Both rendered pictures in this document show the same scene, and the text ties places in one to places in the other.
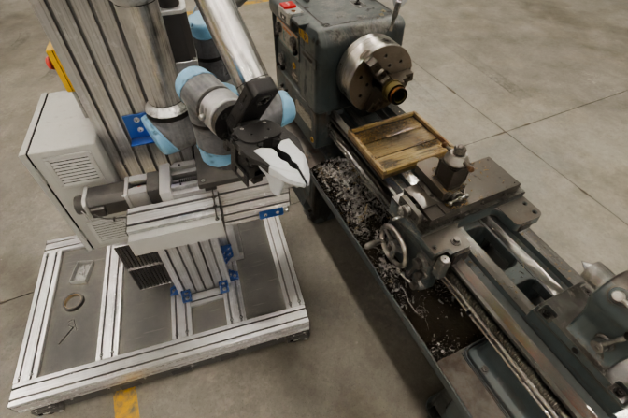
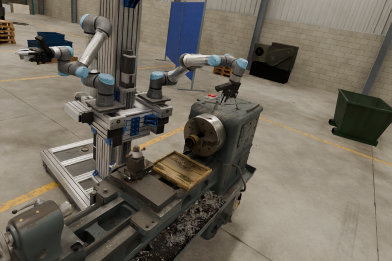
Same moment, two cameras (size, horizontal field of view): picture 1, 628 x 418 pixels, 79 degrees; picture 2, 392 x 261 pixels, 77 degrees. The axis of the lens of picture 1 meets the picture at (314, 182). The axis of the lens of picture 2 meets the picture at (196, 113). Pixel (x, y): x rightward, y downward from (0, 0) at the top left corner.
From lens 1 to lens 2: 171 cm
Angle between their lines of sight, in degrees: 51
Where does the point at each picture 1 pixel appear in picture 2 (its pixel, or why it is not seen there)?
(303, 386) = not seen: hidden behind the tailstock
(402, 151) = (172, 170)
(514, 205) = (148, 216)
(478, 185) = (146, 188)
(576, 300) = (66, 238)
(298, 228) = not seen: hidden behind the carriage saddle
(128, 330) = (76, 166)
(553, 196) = not seen: outside the picture
